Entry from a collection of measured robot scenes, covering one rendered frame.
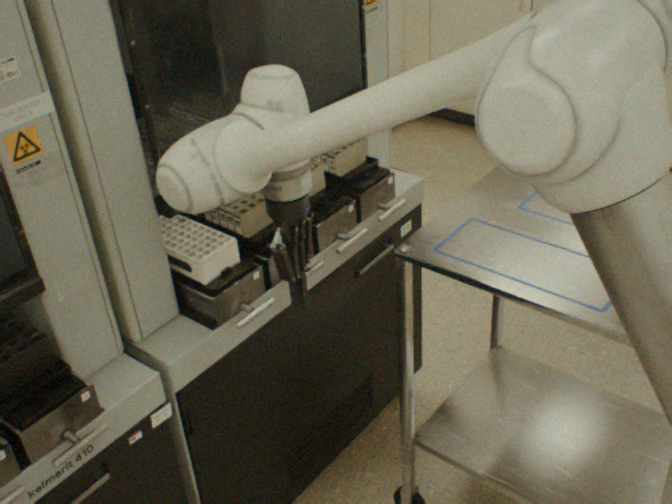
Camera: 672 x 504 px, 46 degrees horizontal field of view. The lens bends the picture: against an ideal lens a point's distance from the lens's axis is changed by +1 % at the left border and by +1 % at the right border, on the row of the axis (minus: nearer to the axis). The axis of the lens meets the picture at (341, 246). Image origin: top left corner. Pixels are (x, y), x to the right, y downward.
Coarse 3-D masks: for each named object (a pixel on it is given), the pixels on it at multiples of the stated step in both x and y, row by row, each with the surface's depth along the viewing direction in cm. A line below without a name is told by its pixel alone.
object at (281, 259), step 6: (270, 246) 129; (276, 246) 129; (282, 246) 129; (282, 252) 130; (276, 258) 132; (282, 258) 131; (288, 258) 132; (276, 264) 133; (282, 264) 132; (288, 264) 133; (282, 270) 134; (288, 270) 133; (282, 276) 135; (288, 276) 134; (294, 276) 136
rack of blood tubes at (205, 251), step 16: (160, 224) 158; (176, 224) 159; (192, 224) 157; (176, 240) 153; (192, 240) 154; (208, 240) 152; (224, 240) 153; (176, 256) 150; (192, 256) 149; (208, 256) 147; (224, 256) 150; (192, 272) 149; (208, 272) 148
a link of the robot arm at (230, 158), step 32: (512, 32) 90; (448, 64) 97; (480, 64) 93; (352, 96) 101; (384, 96) 99; (416, 96) 98; (448, 96) 98; (224, 128) 106; (256, 128) 109; (288, 128) 102; (320, 128) 100; (352, 128) 100; (384, 128) 101; (160, 160) 108; (192, 160) 105; (224, 160) 105; (256, 160) 104; (288, 160) 103; (160, 192) 109; (192, 192) 105; (224, 192) 108
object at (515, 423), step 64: (512, 192) 169; (448, 256) 150; (512, 256) 149; (576, 256) 148; (576, 320) 133; (512, 384) 196; (576, 384) 195; (448, 448) 180; (512, 448) 179; (576, 448) 178; (640, 448) 177
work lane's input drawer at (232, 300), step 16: (176, 272) 152; (224, 272) 150; (240, 272) 151; (256, 272) 153; (176, 288) 152; (192, 288) 149; (208, 288) 147; (224, 288) 148; (240, 288) 151; (256, 288) 155; (192, 304) 151; (208, 304) 147; (224, 304) 149; (240, 304) 152; (272, 304) 153; (224, 320) 150; (240, 320) 148
